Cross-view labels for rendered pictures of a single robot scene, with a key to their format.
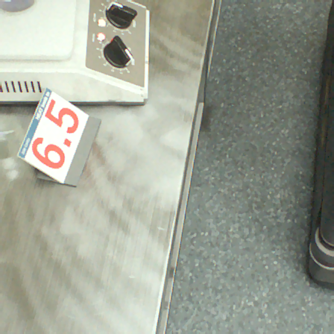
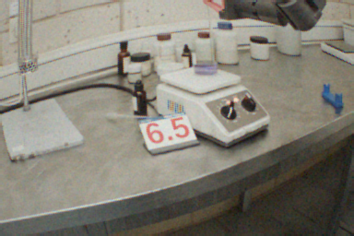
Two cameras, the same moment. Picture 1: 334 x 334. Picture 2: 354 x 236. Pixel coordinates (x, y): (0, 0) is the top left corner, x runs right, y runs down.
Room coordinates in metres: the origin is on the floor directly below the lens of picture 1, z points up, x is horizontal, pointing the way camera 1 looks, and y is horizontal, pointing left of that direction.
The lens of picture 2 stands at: (0.03, -0.50, 1.11)
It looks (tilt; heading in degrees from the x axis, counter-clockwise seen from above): 22 degrees down; 52
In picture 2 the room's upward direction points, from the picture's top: 2 degrees counter-clockwise
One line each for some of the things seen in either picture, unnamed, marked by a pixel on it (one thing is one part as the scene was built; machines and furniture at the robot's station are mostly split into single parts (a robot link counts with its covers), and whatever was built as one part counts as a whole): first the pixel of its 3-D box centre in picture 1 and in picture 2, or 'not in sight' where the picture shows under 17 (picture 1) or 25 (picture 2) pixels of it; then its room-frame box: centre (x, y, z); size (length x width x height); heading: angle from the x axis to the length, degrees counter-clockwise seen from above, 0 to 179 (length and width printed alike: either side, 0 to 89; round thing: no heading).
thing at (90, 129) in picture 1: (60, 136); (169, 132); (0.49, 0.11, 0.77); 0.09 x 0.06 x 0.04; 165
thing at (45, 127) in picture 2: not in sight; (33, 125); (0.30, 0.38, 0.76); 0.30 x 0.20 x 0.01; 81
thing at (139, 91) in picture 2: not in sight; (139, 95); (0.55, 0.28, 0.78); 0.03 x 0.03 x 0.07
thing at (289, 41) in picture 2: not in sight; (287, 32); (1.29, 0.41, 0.82); 0.18 x 0.13 x 0.15; 49
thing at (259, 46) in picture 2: not in sight; (259, 47); (1.09, 0.40, 0.79); 0.07 x 0.07 x 0.07
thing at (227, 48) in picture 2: not in sight; (226, 41); (0.96, 0.43, 0.81); 0.07 x 0.07 x 0.13
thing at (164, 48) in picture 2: not in sight; (164, 51); (0.77, 0.48, 0.80); 0.06 x 0.06 x 0.11
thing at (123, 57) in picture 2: not in sight; (123, 57); (0.68, 0.54, 0.80); 0.04 x 0.04 x 0.10
